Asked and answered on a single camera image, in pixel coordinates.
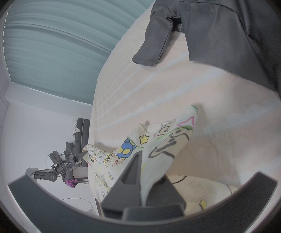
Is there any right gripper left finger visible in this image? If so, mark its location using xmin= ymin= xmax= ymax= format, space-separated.
xmin=101 ymin=152 xmax=144 ymax=219

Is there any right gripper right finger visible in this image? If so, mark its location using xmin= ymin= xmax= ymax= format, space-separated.
xmin=145 ymin=174 xmax=187 ymax=215

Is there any white printed garment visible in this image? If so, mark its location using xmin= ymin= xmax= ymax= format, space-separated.
xmin=82 ymin=105 xmax=231 ymax=215

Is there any bed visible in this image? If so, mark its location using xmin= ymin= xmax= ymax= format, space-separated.
xmin=88 ymin=7 xmax=281 ymax=218

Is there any dark chest of drawers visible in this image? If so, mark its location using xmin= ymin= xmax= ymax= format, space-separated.
xmin=66 ymin=117 xmax=90 ymax=155

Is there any blue-green curtain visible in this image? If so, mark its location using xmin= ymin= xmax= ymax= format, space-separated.
xmin=2 ymin=0 xmax=170 ymax=105

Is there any black garment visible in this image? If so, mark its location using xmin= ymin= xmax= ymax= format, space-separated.
xmin=132 ymin=0 xmax=281 ymax=121

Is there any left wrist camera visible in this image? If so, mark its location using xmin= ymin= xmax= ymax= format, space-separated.
xmin=49 ymin=150 xmax=61 ymax=164

